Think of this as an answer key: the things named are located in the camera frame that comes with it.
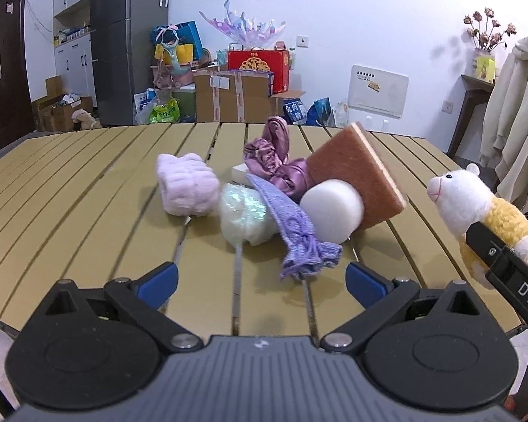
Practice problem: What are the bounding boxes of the yellow gift bag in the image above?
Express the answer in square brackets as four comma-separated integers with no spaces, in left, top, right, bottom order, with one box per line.
[155,43,195,66]

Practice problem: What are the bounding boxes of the teal plastic toy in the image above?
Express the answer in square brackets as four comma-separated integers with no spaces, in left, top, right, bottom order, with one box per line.
[161,37,192,76]

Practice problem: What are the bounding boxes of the dark wooden side table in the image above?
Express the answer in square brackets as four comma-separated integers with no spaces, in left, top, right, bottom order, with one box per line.
[446,74,496,159]

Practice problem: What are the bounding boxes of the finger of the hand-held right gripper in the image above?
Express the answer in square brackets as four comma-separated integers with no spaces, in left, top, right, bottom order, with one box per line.
[465,222,513,273]

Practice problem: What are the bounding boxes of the open cardboard floor box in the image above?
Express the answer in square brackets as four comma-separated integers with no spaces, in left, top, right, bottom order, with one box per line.
[32,76,94,133]

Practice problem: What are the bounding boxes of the dark green box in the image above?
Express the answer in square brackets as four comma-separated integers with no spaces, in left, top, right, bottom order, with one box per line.
[174,88,197,123]

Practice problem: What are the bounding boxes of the tan slatted folding table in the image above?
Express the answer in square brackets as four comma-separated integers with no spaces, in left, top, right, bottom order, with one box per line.
[0,122,528,348]

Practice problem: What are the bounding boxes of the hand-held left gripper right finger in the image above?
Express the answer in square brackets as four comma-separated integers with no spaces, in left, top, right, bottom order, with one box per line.
[320,262,488,355]

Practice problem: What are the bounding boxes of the blue gift bag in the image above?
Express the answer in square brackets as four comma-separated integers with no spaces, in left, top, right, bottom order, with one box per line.
[150,20,205,62]

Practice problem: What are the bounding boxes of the white cabinet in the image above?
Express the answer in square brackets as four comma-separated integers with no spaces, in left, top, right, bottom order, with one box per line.
[53,0,98,108]

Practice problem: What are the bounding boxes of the dark brown door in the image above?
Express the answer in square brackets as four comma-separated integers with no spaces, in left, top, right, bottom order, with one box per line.
[0,0,35,161]

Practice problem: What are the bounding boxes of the yellow label vase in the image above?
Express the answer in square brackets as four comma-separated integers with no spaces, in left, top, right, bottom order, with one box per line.
[473,48,497,83]

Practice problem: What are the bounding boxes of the red gift box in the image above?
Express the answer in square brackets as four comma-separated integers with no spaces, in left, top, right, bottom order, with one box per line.
[227,48,291,95]

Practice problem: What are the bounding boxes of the iridescent plastic wrap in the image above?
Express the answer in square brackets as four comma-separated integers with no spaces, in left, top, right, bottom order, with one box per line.
[219,182,279,247]

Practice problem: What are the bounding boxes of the dried flower bouquet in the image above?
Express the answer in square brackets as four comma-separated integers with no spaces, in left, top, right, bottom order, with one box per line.
[463,7,517,51]

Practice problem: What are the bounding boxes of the purple satin scrunchie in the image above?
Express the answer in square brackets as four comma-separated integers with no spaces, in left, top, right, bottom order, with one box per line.
[243,115,315,205]

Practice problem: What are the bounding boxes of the green plastic bag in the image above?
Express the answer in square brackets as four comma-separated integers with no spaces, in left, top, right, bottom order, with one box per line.
[147,98,180,124]

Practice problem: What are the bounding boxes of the dark blue bag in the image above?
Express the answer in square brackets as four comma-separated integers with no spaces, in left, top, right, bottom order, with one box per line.
[307,97,334,127]

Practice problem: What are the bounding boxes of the grey refrigerator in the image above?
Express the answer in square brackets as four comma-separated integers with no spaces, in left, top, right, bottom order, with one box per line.
[90,0,170,126]

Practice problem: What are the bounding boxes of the brown plush toy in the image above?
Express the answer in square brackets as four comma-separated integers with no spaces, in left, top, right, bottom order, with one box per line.
[70,109,103,130]

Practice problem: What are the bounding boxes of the white printed bag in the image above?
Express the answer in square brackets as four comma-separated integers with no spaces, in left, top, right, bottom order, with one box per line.
[331,98,350,128]

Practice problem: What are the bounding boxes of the small open cardboard box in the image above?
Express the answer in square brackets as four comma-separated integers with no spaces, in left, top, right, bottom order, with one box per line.
[268,90,306,121]

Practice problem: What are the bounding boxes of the blue and white bag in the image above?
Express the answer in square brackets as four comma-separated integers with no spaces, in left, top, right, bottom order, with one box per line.
[133,89,160,124]

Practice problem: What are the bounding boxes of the pink fluffy cloth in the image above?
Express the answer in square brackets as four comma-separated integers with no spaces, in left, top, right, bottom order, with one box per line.
[155,153,221,217]

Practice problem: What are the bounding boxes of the brown sponge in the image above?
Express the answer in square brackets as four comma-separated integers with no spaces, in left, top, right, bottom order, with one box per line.
[307,122,409,230]

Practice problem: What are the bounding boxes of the pink fabric toy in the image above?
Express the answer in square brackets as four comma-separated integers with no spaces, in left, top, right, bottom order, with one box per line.
[152,59,177,91]

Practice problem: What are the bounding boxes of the purple knitted cloth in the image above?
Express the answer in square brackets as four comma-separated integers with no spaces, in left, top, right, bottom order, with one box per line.
[245,173,343,281]

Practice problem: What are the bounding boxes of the blue white pet food bag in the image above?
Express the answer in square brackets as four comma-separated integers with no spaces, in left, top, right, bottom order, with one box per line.
[283,98,309,126]

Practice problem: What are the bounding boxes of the large taped cardboard box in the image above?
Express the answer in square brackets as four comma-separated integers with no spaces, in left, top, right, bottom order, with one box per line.
[193,69,274,124]

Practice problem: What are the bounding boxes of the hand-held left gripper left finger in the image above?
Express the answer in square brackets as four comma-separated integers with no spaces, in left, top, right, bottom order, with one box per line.
[39,262,203,355]

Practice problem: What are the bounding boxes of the cream hooded jacket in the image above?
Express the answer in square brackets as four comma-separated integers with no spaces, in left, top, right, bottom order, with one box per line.
[479,35,528,216]

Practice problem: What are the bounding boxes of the white wall panel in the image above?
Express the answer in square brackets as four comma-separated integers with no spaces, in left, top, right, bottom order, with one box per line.
[347,65,410,119]

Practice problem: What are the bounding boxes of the yellow white plush lamb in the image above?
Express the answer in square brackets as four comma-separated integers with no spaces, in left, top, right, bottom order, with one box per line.
[426,164,528,291]

